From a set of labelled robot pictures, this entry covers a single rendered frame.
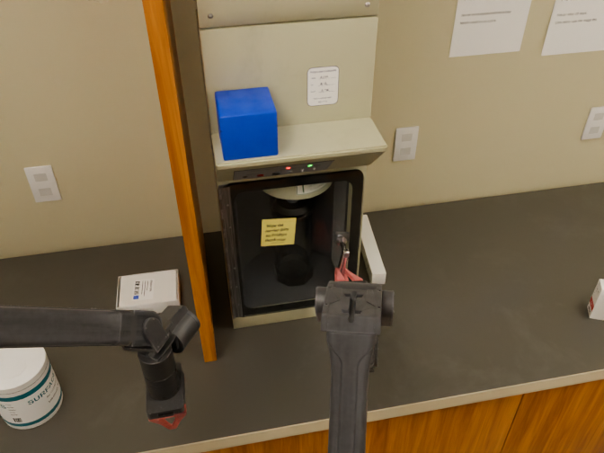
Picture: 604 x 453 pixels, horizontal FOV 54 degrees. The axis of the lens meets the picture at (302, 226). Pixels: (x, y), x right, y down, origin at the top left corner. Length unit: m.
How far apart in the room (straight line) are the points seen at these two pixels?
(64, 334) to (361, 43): 0.71
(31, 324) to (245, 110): 0.48
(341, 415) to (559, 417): 1.07
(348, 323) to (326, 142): 0.46
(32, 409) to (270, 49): 0.89
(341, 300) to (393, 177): 1.12
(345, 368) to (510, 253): 1.13
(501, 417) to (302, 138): 0.91
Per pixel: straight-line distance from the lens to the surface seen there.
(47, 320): 0.89
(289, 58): 1.11
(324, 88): 1.15
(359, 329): 0.75
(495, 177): 2.03
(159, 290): 1.60
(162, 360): 1.03
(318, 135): 1.14
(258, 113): 1.03
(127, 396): 1.45
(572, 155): 2.14
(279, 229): 1.30
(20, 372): 1.37
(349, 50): 1.13
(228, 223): 1.27
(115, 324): 0.96
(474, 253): 1.78
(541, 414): 1.72
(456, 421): 1.59
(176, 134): 1.06
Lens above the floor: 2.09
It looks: 39 degrees down
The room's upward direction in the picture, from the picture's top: straight up
